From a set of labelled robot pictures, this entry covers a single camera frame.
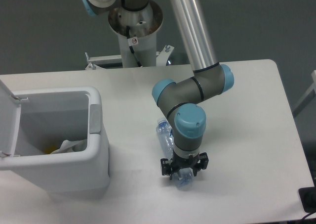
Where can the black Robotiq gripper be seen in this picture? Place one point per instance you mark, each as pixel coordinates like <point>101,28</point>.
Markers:
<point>196,163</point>

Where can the clear plastic water bottle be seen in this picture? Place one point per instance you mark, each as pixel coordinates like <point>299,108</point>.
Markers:
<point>183,179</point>

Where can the white plastic wrapper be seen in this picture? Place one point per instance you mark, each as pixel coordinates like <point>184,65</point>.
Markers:
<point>68,146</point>

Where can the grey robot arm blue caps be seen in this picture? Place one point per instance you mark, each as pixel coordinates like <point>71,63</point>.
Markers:
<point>179,102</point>

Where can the white plastic trash can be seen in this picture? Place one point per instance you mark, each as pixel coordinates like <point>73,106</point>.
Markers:
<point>32,120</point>

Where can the yellow trash in can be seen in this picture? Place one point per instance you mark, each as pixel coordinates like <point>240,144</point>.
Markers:
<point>50,149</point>

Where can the black device at table edge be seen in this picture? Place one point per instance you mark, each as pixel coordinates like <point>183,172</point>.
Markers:
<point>308,198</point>

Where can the white metal base frame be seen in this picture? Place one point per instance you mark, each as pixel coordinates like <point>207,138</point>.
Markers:
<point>166,57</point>

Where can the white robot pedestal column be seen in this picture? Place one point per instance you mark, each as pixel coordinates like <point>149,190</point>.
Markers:
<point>137,32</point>

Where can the white frame at right edge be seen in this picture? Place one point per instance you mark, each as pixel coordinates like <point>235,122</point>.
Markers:
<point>306,98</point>

